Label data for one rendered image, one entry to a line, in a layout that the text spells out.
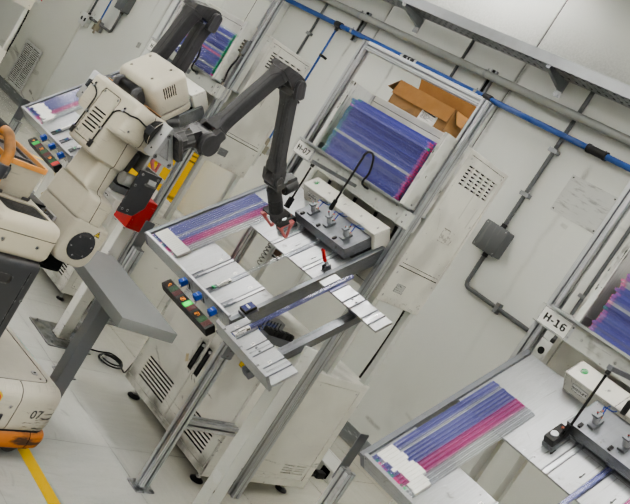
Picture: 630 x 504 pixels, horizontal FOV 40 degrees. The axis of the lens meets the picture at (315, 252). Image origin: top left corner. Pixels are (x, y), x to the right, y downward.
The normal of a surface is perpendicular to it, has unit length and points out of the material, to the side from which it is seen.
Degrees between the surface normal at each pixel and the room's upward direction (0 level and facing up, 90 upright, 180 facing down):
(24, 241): 90
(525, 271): 90
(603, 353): 90
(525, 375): 44
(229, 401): 90
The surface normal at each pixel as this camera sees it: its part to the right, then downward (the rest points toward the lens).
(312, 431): 0.58, 0.48
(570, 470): -0.05, -0.79
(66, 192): -0.47, -0.33
